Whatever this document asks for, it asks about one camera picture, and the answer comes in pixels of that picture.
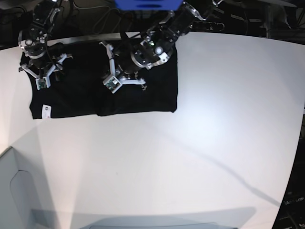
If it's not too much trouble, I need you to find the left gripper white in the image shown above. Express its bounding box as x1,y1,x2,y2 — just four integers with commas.
99,41,147,94

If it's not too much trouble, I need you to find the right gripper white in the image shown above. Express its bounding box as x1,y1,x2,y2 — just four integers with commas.
18,53,73,90

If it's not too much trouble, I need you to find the black T-shirt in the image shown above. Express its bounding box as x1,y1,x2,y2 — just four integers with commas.
20,42,178,119

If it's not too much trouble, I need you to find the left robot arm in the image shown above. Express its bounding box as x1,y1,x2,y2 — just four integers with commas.
100,1,208,94

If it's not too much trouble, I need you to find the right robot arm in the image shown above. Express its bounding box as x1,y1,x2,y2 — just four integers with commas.
18,0,72,90

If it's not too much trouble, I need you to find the blue box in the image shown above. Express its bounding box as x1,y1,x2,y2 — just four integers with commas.
115,0,183,10

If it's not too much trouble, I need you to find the black power strip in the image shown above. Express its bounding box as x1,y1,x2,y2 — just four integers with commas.
191,21,225,32

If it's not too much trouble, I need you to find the white bin beside table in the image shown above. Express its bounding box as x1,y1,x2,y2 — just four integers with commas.
0,145,72,229

